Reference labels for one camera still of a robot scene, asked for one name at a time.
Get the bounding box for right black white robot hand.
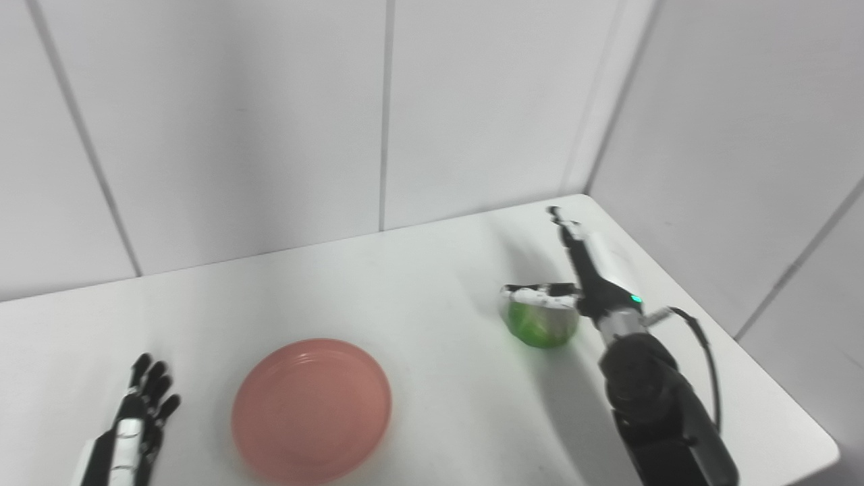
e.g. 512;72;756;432
499;205;647;322

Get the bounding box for green white cabbage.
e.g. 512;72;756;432
500;297;581;350

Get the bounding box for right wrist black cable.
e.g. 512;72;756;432
645;305;724;434

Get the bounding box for pink round plate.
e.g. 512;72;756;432
231;338;393;485

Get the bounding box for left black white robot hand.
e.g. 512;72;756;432
70;353;182;486

